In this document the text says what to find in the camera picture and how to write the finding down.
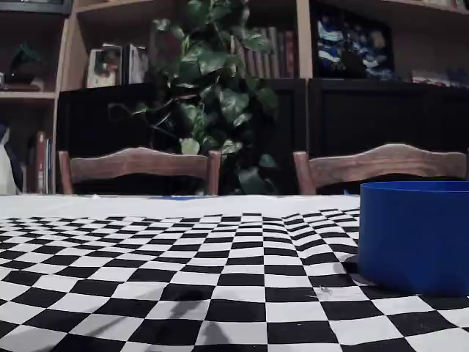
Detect black white figure box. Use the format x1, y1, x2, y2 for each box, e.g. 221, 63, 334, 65
124, 43, 149, 84

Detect windowed figure box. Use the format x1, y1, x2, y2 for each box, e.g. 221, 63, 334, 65
86, 45, 123, 88

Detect blue round box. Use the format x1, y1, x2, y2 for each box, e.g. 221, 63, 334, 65
358, 181, 469, 297

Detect flat colourful box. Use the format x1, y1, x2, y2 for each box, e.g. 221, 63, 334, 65
412, 67, 469, 89

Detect brown wooden chair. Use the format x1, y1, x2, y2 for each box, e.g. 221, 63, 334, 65
58, 147, 222, 196
292, 143, 469, 196

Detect green leafy pothos plant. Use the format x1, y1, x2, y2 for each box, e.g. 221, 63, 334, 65
108, 0, 279, 195

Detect black white checkered cloth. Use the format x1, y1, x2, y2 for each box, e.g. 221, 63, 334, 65
0, 194, 469, 352

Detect grey hardcover book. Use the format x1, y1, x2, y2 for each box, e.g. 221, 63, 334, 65
267, 26, 280, 78

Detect dark red hardcover book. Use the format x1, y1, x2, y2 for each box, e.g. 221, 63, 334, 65
284, 30, 296, 78

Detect black cabinet insert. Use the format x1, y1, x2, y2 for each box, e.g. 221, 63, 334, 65
56, 78, 307, 195
307, 77, 469, 184

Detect blue starry picture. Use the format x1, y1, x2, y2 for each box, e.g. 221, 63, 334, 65
314, 7, 395, 78

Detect thin blue book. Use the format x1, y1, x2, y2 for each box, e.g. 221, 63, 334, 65
45, 137, 56, 194

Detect red spine book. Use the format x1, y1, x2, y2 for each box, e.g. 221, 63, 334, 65
35, 131, 47, 194

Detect light wooden bookshelf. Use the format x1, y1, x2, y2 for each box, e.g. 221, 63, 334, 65
0, 0, 469, 195

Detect small dark bonsai plant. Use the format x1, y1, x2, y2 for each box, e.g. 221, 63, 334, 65
5, 42, 45, 85

